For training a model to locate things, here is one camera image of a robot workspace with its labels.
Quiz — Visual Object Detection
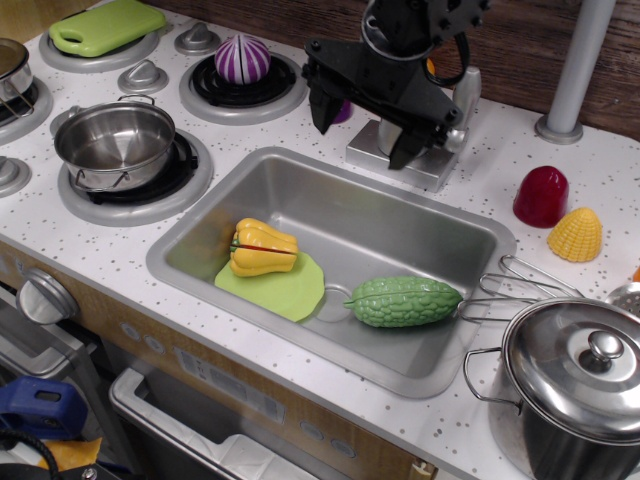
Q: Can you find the purple toy eggplant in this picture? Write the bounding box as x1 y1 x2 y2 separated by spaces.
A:
332 100 353 125

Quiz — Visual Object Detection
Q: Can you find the yellow toy corn piece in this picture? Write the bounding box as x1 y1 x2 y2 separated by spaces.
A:
547 207 603 263

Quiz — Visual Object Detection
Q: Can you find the grey stove knob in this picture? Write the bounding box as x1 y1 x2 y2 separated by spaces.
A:
174 22 221 56
0 156 31 198
117 59 169 94

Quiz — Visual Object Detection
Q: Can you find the silver toy faucet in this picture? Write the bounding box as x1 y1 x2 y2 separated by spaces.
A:
346 66 482 192

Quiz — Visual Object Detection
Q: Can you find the grey stove knob rear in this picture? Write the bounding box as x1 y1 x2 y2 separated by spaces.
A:
174 22 221 56

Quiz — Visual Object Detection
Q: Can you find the front stove burner ring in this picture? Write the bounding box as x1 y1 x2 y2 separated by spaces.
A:
57 129 215 227

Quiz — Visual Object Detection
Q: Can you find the green toy cutting board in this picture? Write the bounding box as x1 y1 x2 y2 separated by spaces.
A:
48 0 166 58

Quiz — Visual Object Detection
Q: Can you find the small steel bowl pot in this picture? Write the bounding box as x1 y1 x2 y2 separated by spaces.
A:
54 96 176 192

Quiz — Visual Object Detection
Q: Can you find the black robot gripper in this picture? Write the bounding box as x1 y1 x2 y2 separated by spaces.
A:
303 1 490 170

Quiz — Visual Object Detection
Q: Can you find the red toy pepper half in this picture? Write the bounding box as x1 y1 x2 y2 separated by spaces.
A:
513 166 569 228

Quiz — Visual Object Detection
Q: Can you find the stove burner ring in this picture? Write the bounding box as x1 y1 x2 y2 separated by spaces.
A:
178 52 309 126
57 129 215 227

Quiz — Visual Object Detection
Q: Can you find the grey stove knob middle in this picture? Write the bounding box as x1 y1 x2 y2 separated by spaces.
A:
117 59 169 94

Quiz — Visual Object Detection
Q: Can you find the silver oven door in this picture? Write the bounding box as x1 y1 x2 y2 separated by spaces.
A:
109 367 345 479

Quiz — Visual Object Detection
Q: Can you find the silver toy sink basin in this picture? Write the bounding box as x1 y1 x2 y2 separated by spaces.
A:
147 147 516 399

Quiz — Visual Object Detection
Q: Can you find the perforated steel strainer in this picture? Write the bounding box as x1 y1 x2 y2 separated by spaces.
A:
605 282 640 317

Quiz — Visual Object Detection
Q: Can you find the yellow toy bell pepper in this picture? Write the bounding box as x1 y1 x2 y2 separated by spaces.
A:
230 218 299 277

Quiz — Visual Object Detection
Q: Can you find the blue clamp tool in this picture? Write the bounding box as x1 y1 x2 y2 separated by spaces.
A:
1 376 88 440

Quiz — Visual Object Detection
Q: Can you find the grey vertical post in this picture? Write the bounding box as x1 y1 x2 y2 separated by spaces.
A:
535 0 617 145

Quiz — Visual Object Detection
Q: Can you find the purple white toy onion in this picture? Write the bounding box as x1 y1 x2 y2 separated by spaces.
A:
214 34 271 86

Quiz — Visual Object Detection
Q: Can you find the rear stove burner ring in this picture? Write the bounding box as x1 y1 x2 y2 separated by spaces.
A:
178 52 309 126

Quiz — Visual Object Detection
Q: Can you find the grey stove knob left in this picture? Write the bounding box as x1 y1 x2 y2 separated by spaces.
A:
0 156 31 198

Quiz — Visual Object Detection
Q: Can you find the light green toy plate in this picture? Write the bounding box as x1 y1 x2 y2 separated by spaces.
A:
214 253 325 322

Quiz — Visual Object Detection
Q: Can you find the steel pot at left edge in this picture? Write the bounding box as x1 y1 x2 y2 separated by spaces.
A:
1 38 34 118

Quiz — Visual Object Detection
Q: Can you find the green toy bitter gourd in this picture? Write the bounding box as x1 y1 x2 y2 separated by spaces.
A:
343 276 463 328

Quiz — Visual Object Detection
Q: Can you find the steel pot with lid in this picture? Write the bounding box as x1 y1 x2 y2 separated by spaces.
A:
476 298 639 479

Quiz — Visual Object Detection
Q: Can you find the silver oven dial knob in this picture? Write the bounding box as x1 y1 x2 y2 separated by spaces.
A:
16 268 80 325

